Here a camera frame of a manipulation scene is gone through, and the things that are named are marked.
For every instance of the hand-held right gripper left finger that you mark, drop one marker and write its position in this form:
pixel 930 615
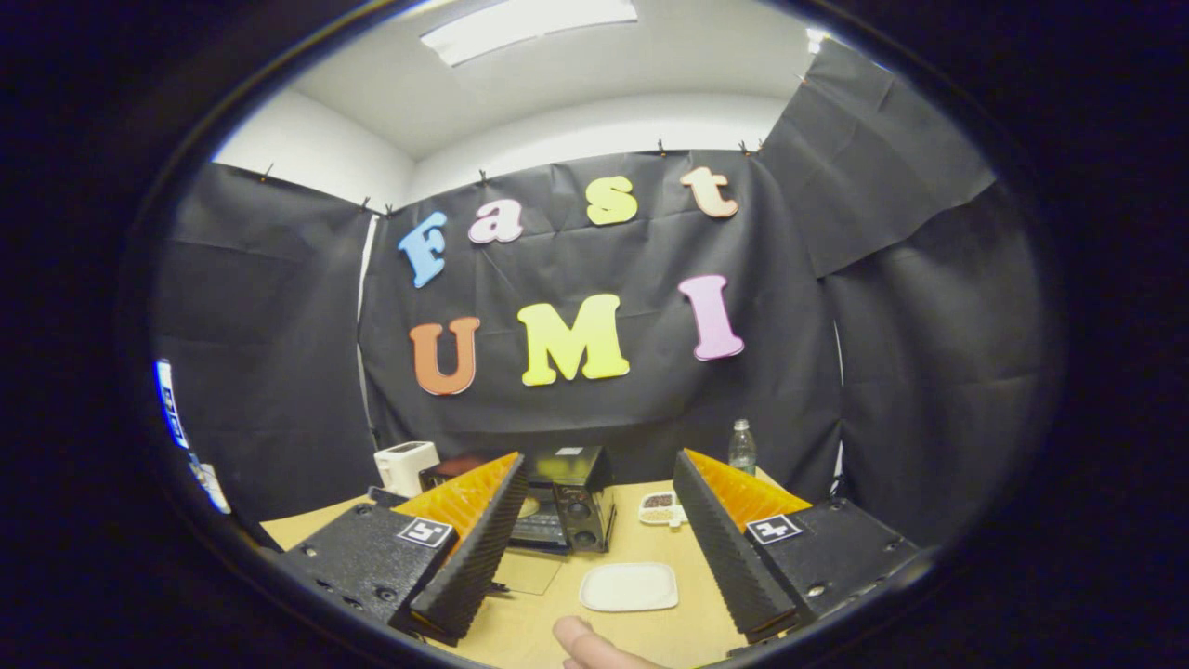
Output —
pixel 478 557

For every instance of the clear plastic water bottle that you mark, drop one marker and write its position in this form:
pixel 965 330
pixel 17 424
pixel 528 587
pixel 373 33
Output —
pixel 742 451

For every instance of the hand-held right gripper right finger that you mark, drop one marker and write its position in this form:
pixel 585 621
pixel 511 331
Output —
pixel 725 557

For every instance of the black electric oven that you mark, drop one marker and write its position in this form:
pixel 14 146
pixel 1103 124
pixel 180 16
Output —
pixel 581 502

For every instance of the white blue printed panel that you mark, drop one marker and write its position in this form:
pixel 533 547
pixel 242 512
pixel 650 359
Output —
pixel 170 404

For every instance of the small ceiling light panel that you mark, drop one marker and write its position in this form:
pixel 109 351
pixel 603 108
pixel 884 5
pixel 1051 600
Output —
pixel 816 39

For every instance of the black backdrop cloth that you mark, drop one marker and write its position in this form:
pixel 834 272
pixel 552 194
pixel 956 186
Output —
pixel 604 418

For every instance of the long ceiling light panel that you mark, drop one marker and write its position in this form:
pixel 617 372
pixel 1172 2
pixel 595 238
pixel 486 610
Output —
pixel 529 28

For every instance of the white toaster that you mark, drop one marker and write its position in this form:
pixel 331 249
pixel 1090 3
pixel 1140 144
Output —
pixel 406 465

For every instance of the white rectangular plate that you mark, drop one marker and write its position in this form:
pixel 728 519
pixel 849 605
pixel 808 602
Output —
pixel 629 587

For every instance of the white divided snack dish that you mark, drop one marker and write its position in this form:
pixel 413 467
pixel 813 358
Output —
pixel 661 508

